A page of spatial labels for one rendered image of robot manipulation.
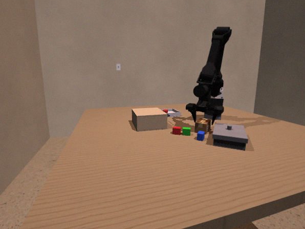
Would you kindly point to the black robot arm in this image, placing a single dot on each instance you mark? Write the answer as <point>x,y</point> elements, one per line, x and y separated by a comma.
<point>211,73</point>

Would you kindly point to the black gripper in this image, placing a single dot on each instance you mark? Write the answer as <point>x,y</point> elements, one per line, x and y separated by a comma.
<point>217,109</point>

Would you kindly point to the blue block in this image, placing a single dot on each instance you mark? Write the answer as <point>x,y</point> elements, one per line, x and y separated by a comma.
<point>200,135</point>

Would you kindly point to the green block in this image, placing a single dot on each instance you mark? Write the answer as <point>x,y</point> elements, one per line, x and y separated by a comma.
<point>186,131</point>

